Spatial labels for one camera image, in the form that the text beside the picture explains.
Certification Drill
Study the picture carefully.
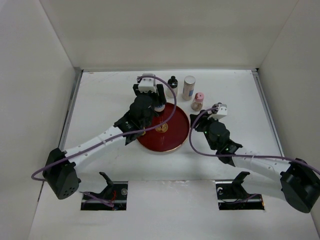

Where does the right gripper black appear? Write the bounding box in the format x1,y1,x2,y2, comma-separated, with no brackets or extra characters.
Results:
189,111,221,151

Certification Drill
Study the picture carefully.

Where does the silver lid jar blue label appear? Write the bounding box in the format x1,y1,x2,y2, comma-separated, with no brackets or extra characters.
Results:
154,104,166,113

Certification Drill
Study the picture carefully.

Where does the black cap white powder bottle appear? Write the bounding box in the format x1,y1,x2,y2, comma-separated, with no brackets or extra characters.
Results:
166,75,178,98

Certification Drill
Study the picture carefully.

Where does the tall silver lid spice jar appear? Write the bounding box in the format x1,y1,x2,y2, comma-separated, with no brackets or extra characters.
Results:
182,75,196,101

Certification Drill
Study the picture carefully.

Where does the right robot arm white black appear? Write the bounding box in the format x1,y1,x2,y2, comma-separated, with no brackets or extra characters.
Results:
190,110,320,213

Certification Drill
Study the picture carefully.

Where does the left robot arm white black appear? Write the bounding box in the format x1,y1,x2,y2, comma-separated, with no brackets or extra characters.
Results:
42,83,167,200

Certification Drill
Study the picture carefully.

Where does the pink cap small bottle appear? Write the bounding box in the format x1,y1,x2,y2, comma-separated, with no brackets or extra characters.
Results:
191,92,205,112

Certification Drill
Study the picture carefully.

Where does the red round tray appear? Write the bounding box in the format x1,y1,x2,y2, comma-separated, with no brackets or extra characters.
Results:
137,102,190,152

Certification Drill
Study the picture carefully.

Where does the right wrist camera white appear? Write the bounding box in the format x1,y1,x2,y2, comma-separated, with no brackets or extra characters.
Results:
208,103,228,120

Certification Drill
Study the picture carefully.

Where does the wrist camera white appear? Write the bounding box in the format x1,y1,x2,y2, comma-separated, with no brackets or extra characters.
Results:
137,73,157,93
208,103,228,120

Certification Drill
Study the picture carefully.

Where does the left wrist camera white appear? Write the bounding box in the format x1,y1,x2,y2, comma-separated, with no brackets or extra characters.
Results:
137,73,157,93

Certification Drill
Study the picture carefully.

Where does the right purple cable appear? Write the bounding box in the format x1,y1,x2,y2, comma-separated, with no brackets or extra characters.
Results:
188,106,320,203

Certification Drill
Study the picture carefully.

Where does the purple cable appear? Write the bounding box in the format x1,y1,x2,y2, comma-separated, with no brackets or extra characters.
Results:
188,106,320,203
30,76,178,207

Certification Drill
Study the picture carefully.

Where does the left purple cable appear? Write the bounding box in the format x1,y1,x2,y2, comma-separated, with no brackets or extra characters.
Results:
30,76,178,207

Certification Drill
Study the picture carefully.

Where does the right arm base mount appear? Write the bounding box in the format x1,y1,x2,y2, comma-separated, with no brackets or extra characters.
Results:
215,171,265,211

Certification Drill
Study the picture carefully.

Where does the aluminium table edge rail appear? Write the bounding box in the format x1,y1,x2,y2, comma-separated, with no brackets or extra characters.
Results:
251,68,281,149

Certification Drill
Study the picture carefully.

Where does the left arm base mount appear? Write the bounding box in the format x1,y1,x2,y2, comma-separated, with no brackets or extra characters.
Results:
80,172,129,211

